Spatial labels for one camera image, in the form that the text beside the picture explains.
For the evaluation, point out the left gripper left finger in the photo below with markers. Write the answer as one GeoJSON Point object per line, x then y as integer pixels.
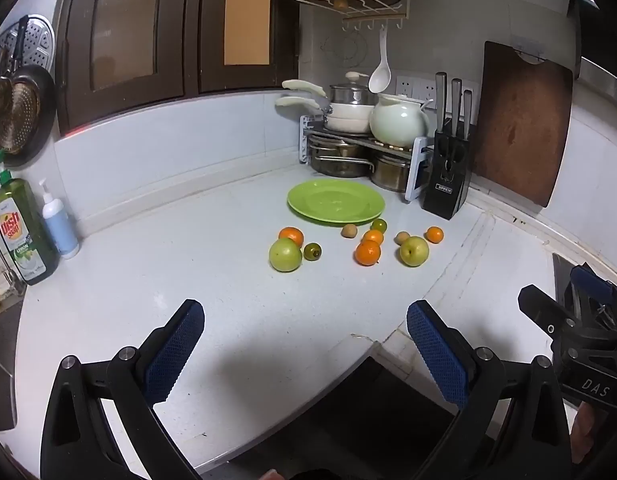
{"type": "Point", "coordinates": [78, 442]}

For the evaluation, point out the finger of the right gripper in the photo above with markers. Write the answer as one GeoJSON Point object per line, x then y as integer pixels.
{"type": "Point", "coordinates": [590, 283]}
{"type": "Point", "coordinates": [547, 314]}

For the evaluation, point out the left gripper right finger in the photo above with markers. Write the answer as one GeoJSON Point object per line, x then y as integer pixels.
{"type": "Point", "coordinates": [511, 421]}

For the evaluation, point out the green apple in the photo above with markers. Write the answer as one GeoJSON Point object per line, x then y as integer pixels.
{"type": "Point", "coordinates": [414, 251]}
{"type": "Point", "coordinates": [284, 255]}

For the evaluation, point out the brown kiwi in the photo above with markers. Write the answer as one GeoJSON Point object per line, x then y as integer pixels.
{"type": "Point", "coordinates": [349, 231]}
{"type": "Point", "coordinates": [401, 237]}

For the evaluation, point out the small orange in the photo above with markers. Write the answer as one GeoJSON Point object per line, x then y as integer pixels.
{"type": "Point", "coordinates": [374, 235]}
{"type": "Point", "coordinates": [434, 235]}

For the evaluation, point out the large orange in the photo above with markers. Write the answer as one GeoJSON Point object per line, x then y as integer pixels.
{"type": "Point", "coordinates": [367, 253]}

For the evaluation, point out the small dark green citrus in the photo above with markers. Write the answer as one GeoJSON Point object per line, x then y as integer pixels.
{"type": "Point", "coordinates": [312, 252]}

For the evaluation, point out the right hand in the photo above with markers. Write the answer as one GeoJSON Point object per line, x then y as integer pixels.
{"type": "Point", "coordinates": [582, 431]}

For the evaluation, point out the black knife block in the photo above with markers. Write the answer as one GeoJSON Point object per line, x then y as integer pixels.
{"type": "Point", "coordinates": [452, 153]}

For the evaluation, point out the wooden cutting board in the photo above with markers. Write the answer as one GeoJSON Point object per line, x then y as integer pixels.
{"type": "Point", "coordinates": [523, 121]}

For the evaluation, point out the green citrus near plate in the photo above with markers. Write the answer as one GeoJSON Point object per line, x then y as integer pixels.
{"type": "Point", "coordinates": [379, 225]}

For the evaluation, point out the grey white pot rack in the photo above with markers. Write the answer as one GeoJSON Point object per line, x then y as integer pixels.
{"type": "Point", "coordinates": [419, 155]}

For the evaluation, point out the steel pot lower right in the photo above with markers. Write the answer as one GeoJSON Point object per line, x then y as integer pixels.
{"type": "Point", "coordinates": [391, 173]}

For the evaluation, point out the blue pump bottle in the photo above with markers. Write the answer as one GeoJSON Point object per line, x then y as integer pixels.
{"type": "Point", "coordinates": [59, 224]}

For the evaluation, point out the white ceramic pot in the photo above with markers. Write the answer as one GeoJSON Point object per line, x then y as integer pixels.
{"type": "Point", "coordinates": [398, 120]}

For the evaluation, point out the green dish soap bottle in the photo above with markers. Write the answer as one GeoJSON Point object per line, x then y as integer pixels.
{"type": "Point", "coordinates": [23, 231]}

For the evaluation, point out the green plate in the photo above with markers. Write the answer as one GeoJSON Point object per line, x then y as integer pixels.
{"type": "Point", "coordinates": [335, 201]}

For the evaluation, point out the steel pan lower left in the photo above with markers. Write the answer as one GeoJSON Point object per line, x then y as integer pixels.
{"type": "Point", "coordinates": [338, 158]}

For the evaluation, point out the cream saucepan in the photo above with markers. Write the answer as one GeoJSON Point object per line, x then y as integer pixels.
{"type": "Point", "coordinates": [345, 118]}

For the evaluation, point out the white ladle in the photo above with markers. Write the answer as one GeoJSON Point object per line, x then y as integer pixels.
{"type": "Point", "coordinates": [381, 77]}

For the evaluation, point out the steel pot with lid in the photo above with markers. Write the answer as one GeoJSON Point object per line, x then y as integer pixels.
{"type": "Point", "coordinates": [353, 91]}

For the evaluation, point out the hanging black frying pan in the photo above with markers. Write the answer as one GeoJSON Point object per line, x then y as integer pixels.
{"type": "Point", "coordinates": [27, 107]}

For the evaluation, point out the round steel steamer tray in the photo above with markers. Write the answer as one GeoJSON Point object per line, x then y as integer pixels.
{"type": "Point", "coordinates": [38, 43]}

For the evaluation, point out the wall power sockets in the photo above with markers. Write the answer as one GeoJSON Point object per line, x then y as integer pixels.
{"type": "Point", "coordinates": [423, 88]}

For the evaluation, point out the dark wooden window frame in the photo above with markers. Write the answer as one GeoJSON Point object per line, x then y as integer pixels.
{"type": "Point", "coordinates": [114, 56]}

